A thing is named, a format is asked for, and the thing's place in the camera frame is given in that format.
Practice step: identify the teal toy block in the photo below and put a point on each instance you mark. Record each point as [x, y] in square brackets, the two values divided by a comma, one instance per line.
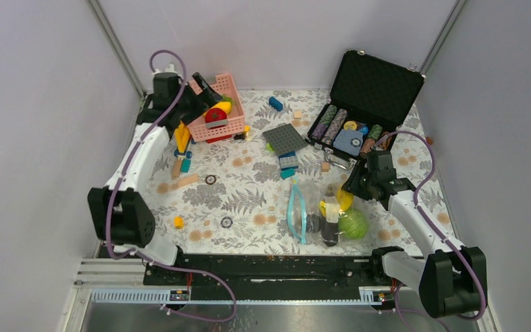
[287, 173]

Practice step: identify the black poker chip case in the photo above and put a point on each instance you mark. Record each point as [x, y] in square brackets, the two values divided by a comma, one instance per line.
[372, 91]

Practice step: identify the wooden plank block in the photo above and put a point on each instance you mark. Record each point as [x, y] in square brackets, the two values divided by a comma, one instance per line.
[188, 180]

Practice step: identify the yellow toy block stack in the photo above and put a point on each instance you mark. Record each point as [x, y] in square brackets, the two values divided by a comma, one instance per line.
[182, 136]

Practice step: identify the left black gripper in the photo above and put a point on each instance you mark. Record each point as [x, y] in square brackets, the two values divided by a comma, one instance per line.
[204, 100]

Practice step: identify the red fake apple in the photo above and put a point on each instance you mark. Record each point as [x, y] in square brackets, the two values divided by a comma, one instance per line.
[215, 118]

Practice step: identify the purple fake eggplant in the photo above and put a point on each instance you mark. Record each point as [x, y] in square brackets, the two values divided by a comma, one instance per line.
[330, 230]

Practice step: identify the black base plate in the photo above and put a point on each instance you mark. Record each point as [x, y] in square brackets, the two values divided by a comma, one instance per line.
[274, 278]

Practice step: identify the green fake cabbage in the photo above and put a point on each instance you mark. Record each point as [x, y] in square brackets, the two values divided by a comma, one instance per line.
[353, 224]

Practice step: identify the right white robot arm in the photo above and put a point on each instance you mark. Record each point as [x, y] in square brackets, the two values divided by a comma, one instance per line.
[452, 278]

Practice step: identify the grey lego brick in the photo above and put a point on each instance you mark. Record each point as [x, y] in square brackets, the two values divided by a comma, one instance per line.
[288, 161]

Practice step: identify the grey lego baseplate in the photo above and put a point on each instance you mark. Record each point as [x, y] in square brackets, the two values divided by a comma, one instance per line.
[284, 139]

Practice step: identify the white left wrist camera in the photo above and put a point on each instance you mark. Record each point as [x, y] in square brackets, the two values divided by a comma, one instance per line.
[168, 71]

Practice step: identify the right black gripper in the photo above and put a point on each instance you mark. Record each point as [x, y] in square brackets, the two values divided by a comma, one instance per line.
[352, 182]

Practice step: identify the green fake grapes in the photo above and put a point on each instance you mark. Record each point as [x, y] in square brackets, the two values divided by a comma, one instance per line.
[227, 99]

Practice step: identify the yellow fake mango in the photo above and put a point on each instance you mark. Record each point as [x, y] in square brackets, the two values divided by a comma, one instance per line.
[224, 106]

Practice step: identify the yellow fake banana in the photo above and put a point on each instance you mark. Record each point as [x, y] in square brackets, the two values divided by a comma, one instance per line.
[345, 200]

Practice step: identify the pink plastic basket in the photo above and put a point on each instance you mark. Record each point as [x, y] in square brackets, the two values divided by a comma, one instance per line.
[235, 124]

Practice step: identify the small yellow toy piece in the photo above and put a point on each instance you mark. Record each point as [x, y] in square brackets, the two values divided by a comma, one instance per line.
[178, 222]

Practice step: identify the red toy brick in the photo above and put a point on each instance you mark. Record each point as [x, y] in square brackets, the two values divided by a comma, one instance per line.
[216, 139]

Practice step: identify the blue toy brick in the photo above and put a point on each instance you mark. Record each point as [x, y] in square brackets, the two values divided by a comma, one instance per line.
[275, 104]

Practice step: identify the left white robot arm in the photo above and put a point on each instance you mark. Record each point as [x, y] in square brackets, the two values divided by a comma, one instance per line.
[121, 217]

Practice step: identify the clear zip top bag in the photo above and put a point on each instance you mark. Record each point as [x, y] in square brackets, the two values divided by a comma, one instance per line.
[303, 218]

